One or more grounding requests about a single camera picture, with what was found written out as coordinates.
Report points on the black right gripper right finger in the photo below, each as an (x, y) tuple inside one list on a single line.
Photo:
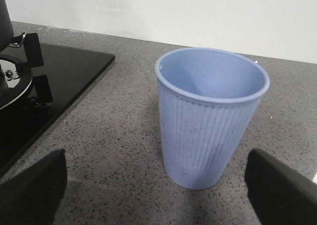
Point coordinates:
[(278, 194)]

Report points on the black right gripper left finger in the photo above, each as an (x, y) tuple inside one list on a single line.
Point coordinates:
[(33, 196)]

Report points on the light blue ribbed cup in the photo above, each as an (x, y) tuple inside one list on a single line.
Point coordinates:
[(207, 98)]

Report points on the dark blue pot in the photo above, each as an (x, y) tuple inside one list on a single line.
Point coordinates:
[(6, 29)]

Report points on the right black pan support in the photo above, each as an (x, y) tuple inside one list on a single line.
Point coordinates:
[(17, 78)]

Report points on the black glass gas stove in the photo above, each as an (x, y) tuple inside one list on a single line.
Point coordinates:
[(65, 75)]

